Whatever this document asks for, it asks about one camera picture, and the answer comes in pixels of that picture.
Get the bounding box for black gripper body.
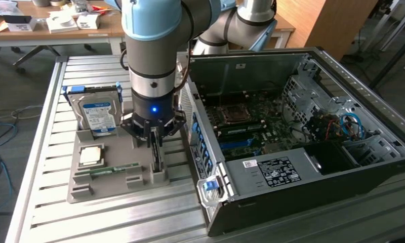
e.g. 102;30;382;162
129;91;178;139

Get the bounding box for hard disk with blue carrier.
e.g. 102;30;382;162
62;82;125;137

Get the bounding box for grey plastic parts rack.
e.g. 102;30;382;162
66;95;171;205

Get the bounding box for CPU with silver lid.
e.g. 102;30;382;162
78;146;103;168

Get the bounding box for CPU socket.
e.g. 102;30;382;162
217;103;251;125

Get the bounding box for blue expansion slot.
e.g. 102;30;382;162
221;140;254;150

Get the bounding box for green RAM stick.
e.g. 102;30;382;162
75;163;138;177

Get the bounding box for blue case latch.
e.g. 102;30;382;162
201;177;223;192

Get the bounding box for grey power supply unit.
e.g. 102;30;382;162
218;148;321;197

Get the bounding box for green motherboard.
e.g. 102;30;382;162
201;91;311;161

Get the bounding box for finned chipset heatsink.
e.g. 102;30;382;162
263;143;286;154

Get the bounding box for small white labelled box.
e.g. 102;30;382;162
75;14;101;30

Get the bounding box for red orange desk tool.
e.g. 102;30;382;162
90;5;113;16

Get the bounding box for white box with tape roll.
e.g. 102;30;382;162
45;12;78;34

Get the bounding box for wooden desk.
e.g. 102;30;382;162
0;0;295;74

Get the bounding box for black open PC case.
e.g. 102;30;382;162
170;47;405;237

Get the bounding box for white box with black lid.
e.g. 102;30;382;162
2;15;37;33

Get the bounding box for silver disk bay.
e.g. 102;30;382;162
339;134;402;168

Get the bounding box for clear plastic bag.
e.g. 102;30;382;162
0;0;21;17

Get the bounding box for wooden cabinet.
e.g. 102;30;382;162
275;0;381;61

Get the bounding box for white floor cable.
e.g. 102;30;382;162
0;105;42;121

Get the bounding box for blue floor cable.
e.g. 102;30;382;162
0;113;17;216

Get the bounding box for coloured disk power wire bundle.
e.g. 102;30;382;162
305;113;345;142

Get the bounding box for blue disk wire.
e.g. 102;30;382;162
339;112;367;140

